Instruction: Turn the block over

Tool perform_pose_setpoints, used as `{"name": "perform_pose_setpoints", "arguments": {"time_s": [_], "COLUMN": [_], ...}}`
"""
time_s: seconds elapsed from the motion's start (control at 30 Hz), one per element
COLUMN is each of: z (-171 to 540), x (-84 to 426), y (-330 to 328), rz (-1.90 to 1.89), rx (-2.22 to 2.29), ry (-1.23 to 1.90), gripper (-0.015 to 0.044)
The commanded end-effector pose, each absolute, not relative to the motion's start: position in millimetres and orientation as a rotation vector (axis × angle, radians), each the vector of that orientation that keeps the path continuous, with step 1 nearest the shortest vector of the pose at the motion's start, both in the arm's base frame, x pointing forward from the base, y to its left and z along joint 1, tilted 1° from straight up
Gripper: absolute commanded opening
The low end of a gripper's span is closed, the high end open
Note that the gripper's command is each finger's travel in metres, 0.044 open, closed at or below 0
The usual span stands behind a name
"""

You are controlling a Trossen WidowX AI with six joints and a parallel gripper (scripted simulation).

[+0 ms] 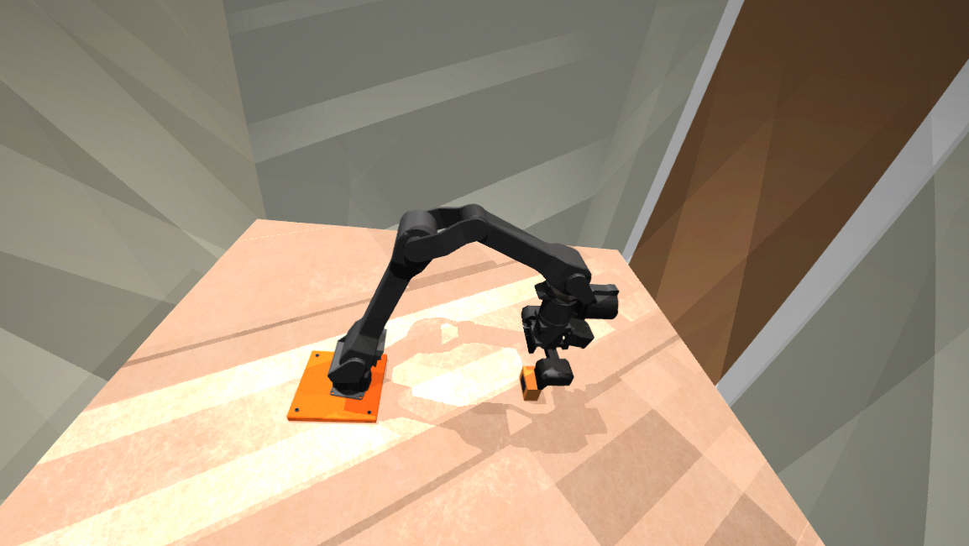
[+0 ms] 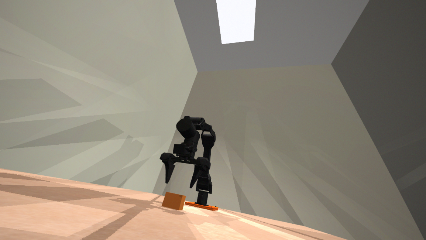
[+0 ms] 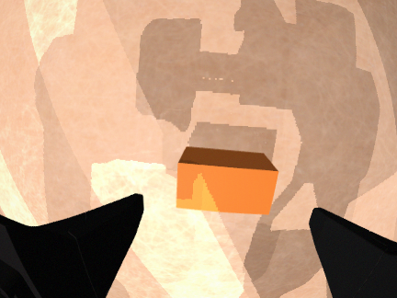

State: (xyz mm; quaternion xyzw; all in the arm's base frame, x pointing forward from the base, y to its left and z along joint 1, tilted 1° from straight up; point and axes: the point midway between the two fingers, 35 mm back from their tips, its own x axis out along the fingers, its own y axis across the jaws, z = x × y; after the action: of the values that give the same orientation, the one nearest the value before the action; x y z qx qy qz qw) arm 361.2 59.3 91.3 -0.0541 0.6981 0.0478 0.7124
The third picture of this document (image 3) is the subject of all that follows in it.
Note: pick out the orange block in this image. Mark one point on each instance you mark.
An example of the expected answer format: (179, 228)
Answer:
(219, 180)

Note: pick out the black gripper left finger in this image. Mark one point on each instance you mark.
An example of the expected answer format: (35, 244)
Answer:
(77, 257)

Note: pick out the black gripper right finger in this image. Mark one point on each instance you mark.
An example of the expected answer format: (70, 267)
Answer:
(357, 262)

